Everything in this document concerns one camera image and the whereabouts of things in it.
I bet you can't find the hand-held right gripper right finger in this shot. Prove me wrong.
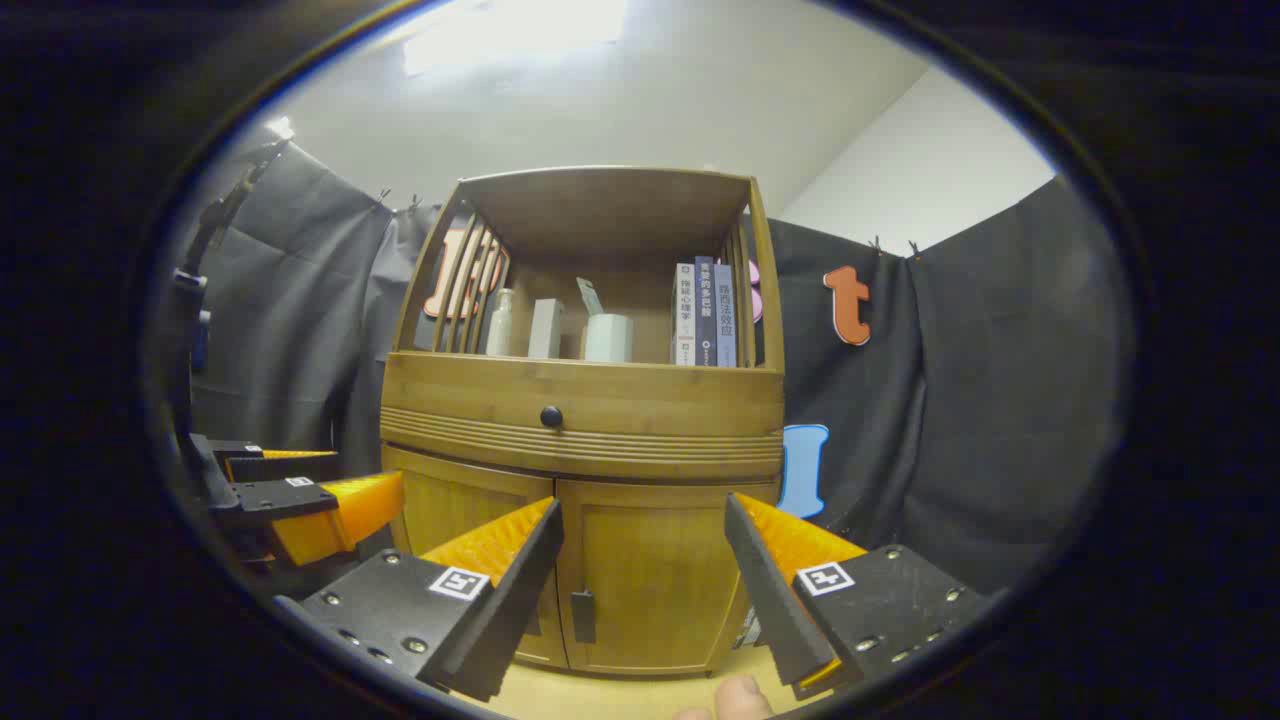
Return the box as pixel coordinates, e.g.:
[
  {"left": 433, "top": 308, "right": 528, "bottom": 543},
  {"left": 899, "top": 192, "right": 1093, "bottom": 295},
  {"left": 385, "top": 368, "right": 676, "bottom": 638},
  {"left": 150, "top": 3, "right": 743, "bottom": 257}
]
[{"left": 723, "top": 490, "right": 993, "bottom": 703}]

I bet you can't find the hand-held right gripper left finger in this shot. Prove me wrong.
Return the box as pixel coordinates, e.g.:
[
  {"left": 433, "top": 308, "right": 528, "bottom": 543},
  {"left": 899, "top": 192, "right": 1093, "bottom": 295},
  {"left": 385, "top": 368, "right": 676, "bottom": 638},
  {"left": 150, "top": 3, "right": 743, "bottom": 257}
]
[{"left": 272, "top": 495, "right": 566, "bottom": 704}]

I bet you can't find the wooden double-door shoe cabinet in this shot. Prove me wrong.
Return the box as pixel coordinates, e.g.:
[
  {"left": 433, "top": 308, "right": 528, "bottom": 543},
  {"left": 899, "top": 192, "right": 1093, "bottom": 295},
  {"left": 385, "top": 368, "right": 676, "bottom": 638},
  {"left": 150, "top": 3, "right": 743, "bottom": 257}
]
[{"left": 380, "top": 165, "right": 788, "bottom": 679}]

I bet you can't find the wooden ribbed drawer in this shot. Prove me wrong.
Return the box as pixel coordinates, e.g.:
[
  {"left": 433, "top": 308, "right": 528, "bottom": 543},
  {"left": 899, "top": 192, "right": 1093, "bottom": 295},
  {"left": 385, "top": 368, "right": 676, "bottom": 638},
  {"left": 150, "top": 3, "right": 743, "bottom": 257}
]
[{"left": 380, "top": 352, "right": 786, "bottom": 481}]

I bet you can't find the white pump bottle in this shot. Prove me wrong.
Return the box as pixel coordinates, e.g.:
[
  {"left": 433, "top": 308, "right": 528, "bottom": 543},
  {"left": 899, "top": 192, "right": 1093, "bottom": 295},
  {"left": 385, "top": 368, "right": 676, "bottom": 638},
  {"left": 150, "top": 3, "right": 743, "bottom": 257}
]
[{"left": 485, "top": 288, "right": 514, "bottom": 357}]

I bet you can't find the white rectangular box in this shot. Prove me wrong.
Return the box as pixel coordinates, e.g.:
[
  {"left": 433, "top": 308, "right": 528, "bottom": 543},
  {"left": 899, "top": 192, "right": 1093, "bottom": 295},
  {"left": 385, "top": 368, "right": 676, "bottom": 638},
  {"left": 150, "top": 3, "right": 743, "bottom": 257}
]
[{"left": 527, "top": 298, "right": 564, "bottom": 359}]

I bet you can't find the white cup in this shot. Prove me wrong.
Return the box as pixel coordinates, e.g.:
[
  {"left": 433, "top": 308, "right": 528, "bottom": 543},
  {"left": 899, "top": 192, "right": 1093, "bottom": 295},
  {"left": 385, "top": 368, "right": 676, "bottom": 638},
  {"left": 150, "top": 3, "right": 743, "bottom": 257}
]
[{"left": 584, "top": 313, "right": 634, "bottom": 363}]

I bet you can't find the light blue book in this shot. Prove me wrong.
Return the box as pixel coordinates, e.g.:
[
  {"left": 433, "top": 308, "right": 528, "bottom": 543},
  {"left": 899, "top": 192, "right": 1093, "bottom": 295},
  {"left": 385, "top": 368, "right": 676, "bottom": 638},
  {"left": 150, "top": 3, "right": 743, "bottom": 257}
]
[{"left": 714, "top": 263, "right": 738, "bottom": 368}]

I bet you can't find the black backdrop cloth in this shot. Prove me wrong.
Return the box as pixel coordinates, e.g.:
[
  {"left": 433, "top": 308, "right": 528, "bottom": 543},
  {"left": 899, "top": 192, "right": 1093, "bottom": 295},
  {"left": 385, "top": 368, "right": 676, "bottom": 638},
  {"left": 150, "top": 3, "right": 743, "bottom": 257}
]
[{"left": 185, "top": 140, "right": 1136, "bottom": 601}]

